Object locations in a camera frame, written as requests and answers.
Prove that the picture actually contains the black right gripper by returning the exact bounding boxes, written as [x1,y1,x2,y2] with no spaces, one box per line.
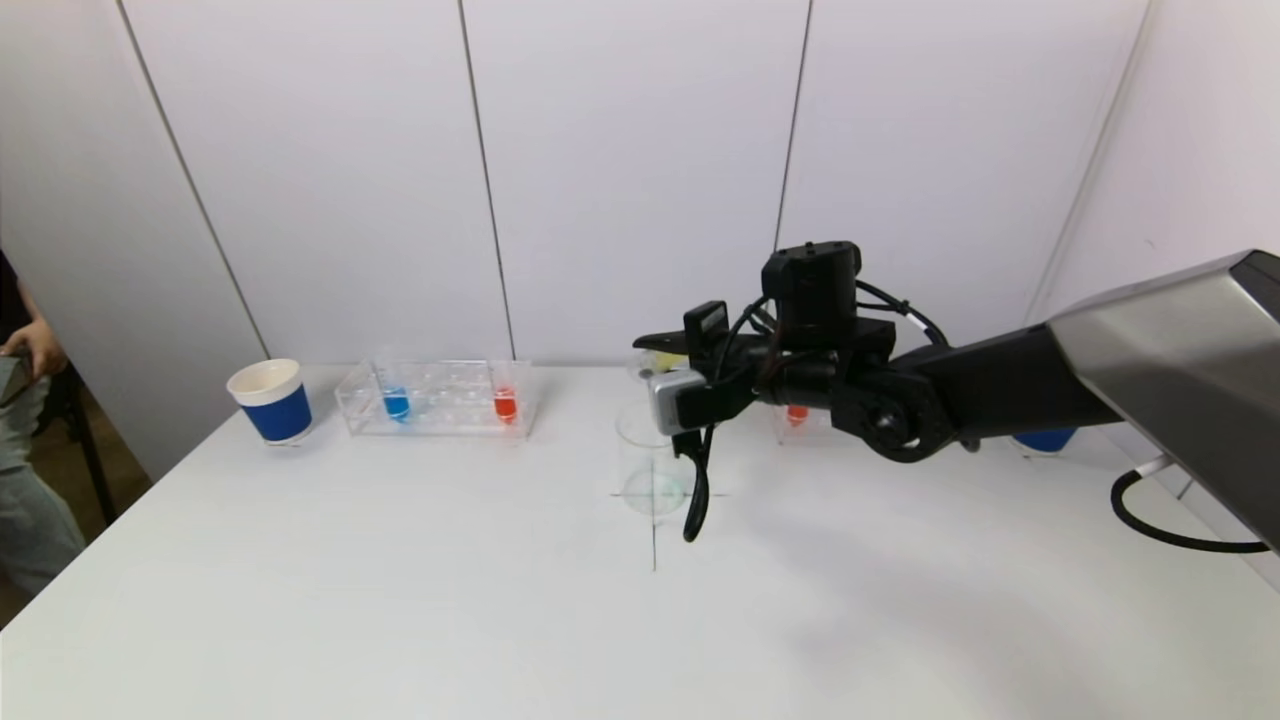
[632,300,779,387]

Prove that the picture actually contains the clear glass beaker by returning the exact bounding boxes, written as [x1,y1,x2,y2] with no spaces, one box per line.
[614,399,697,518]

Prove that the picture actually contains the clear acrylic test tube rack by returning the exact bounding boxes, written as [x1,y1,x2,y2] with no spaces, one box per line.
[768,403,843,447]
[336,358,536,441]

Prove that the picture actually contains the test tube with blue pigment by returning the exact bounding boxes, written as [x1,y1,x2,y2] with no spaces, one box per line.
[372,350,413,424]

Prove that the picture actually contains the bystander hand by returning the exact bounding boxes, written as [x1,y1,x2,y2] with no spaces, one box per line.
[0,320,70,380]

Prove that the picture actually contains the blue white paper cup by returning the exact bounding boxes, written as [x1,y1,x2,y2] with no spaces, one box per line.
[1012,428,1079,457]
[226,359,314,447]

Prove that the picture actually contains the bystander grey trousers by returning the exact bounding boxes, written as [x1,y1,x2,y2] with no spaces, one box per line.
[0,365,86,601]

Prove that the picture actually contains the bystander black shirt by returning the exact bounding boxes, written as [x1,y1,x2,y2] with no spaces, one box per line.
[0,250,23,341]

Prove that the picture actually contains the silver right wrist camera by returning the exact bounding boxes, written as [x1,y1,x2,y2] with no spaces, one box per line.
[647,368,709,433]

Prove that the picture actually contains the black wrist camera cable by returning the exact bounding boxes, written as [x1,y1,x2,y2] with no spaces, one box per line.
[682,278,951,544]

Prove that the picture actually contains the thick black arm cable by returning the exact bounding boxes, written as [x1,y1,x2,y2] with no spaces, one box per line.
[1112,455,1271,554]

